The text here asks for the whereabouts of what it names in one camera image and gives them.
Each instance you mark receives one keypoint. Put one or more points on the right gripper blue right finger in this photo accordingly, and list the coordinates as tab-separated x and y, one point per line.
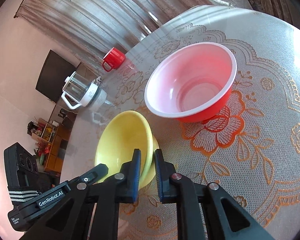
203	211

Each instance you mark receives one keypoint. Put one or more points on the beige window curtain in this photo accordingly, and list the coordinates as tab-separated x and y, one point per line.
90	28

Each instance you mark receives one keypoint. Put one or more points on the red plastic bowl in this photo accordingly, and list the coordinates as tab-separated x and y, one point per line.
193	84

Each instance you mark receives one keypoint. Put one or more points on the white glass electric kettle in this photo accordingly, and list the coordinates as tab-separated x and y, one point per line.
80	92

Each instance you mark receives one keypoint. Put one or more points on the yellow plastic bowl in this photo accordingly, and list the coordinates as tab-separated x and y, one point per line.
128	131

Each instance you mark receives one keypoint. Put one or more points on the black wall television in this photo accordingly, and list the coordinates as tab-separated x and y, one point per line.
52	76

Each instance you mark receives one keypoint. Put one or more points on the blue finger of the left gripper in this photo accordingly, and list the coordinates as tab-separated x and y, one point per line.
93	175

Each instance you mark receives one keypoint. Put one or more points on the red mug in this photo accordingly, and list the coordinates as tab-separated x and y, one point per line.
113	59

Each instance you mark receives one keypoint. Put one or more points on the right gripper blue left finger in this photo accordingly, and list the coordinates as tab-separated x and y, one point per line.
90	211

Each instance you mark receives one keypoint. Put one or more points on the lace patterned tablecloth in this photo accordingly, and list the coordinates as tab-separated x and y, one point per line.
251	147

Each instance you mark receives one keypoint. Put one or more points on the orange wooden cabinet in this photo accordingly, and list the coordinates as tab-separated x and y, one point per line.
53	161

